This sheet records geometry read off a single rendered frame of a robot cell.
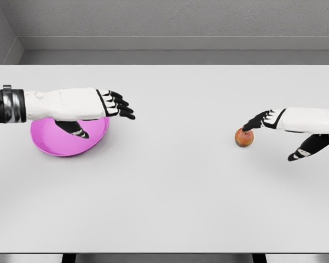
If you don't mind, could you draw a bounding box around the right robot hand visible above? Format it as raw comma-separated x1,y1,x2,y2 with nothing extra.
241,107,329,162

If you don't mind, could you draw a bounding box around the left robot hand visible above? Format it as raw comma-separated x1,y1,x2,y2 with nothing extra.
54,87,136,139

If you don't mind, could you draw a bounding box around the pink plate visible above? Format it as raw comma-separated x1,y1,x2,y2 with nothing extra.
30,116,111,158

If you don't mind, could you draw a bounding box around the red yellow apple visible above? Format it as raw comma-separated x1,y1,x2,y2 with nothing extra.
234,127,255,148

